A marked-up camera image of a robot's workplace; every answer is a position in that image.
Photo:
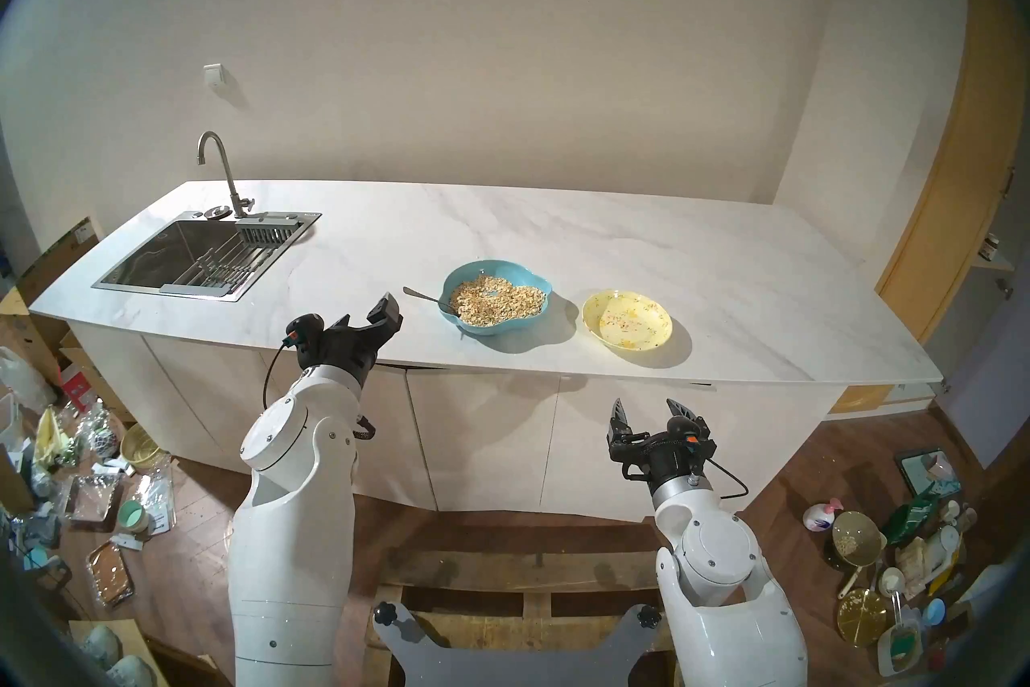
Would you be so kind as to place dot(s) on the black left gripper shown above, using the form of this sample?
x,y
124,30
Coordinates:
x,y
342,351

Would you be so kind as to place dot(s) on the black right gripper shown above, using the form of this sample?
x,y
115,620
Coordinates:
x,y
676,472

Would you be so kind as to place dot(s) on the metal spoon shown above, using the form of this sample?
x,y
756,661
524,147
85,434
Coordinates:
x,y
418,295

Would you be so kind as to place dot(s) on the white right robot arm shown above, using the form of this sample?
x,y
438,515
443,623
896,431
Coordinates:
x,y
716,557

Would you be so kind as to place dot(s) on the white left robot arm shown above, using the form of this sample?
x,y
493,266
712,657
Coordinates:
x,y
290,532

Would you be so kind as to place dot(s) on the yellow floral bowl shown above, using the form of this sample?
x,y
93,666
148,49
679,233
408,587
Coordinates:
x,y
628,323

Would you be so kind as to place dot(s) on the blue flower-shaped bowl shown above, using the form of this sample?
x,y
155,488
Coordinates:
x,y
515,319

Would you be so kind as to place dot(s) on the white and green scoop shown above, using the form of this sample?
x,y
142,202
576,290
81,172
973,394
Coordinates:
x,y
901,645

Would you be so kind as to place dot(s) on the white counter cabinet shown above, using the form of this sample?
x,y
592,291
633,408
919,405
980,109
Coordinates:
x,y
483,436

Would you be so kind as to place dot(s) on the metal sink drain rack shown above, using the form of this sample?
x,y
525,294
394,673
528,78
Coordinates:
x,y
217,267

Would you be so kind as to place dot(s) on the black star knob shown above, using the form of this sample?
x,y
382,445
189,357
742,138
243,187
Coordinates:
x,y
387,614
649,617

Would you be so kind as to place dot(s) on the white pink-capped bottle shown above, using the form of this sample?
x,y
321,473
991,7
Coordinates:
x,y
821,516

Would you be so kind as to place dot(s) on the curved metal faucet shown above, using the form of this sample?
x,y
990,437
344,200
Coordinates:
x,y
228,174

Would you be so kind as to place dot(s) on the stainless steel sink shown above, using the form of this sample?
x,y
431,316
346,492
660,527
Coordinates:
x,y
153,259

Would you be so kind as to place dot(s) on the wicker basket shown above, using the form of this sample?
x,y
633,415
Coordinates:
x,y
143,448

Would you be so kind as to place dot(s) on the green snack bag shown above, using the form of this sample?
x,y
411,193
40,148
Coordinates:
x,y
917,512

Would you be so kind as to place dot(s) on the gold round plate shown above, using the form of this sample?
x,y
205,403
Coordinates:
x,y
861,617

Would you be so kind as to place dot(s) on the small white cup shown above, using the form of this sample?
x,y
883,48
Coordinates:
x,y
891,581

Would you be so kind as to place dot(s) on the black-white patterned ball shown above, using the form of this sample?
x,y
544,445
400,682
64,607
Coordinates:
x,y
103,442

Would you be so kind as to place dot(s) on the white jug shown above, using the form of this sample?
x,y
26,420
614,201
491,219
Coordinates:
x,y
940,548

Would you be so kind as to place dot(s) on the light green cup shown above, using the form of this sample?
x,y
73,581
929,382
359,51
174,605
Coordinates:
x,y
133,518

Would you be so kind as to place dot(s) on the brown cardboard box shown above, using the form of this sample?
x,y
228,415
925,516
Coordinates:
x,y
56,263

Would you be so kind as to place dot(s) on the blue cup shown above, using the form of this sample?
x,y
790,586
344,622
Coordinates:
x,y
934,611

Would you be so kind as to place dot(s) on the clear plastic tray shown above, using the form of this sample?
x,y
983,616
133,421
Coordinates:
x,y
92,498

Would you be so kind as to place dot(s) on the yellow-green bag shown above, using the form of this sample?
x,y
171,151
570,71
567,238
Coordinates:
x,y
50,440

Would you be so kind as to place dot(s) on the white plastic bag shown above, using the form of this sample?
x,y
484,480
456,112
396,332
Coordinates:
x,y
24,379

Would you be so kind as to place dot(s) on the brown food tray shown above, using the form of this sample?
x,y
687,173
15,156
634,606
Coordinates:
x,y
111,573

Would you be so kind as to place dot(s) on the small white shelf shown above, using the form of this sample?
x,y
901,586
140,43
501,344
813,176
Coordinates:
x,y
994,263

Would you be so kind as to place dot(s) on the wooden door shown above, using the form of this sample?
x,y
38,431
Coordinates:
x,y
966,210

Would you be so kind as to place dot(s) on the small glass jar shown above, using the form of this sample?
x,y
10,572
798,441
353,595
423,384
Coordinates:
x,y
992,244

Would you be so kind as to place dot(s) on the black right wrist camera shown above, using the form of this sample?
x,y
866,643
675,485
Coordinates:
x,y
690,445

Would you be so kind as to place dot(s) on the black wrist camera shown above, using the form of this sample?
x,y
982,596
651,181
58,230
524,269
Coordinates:
x,y
690,445
306,341

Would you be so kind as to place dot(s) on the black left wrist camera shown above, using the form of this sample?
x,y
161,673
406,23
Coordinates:
x,y
306,341

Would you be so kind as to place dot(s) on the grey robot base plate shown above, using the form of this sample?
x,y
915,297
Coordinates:
x,y
515,669

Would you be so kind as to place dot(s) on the white wall switch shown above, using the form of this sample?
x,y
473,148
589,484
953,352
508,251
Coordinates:
x,y
213,74

